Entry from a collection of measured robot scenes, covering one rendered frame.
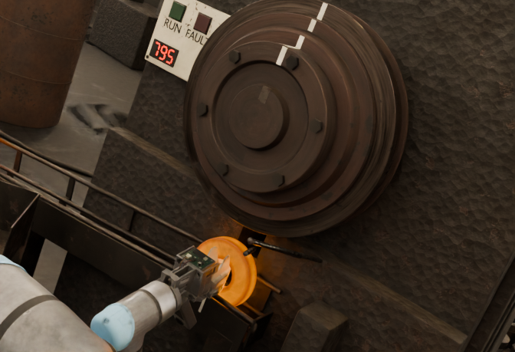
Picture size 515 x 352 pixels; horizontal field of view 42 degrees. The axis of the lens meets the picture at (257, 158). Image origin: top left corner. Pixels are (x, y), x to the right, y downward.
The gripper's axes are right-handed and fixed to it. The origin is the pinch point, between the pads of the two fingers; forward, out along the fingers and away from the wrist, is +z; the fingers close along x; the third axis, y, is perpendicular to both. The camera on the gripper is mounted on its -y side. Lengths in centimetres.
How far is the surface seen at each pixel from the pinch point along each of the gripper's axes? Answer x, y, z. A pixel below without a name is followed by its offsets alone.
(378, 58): -15, 52, 9
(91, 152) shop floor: 196, -119, 151
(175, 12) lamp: 41, 40, 19
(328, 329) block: -27.5, 4.3, -3.7
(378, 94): -18, 47, 8
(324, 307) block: -23.3, 3.2, 2.3
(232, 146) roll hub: 2.4, 29.5, -4.5
